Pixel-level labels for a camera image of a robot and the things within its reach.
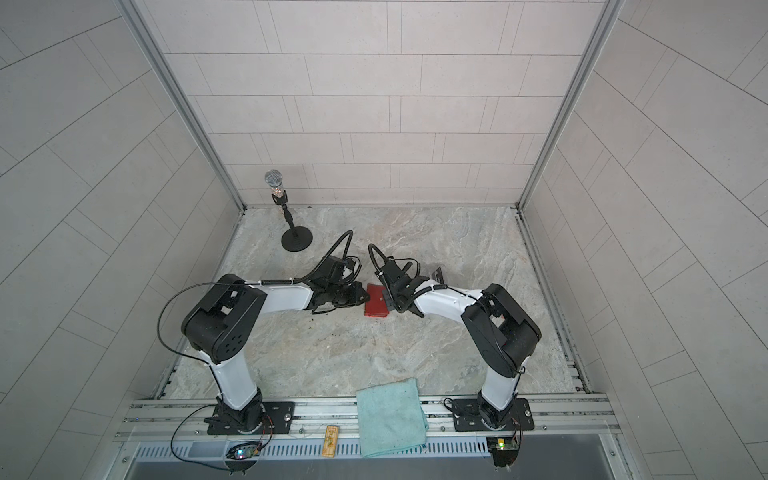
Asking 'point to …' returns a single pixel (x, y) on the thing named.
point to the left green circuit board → (245, 450)
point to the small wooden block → (330, 440)
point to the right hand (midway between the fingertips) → (394, 294)
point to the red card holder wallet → (376, 305)
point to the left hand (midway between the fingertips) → (377, 293)
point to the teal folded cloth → (391, 418)
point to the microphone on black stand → (299, 238)
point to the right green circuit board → (505, 450)
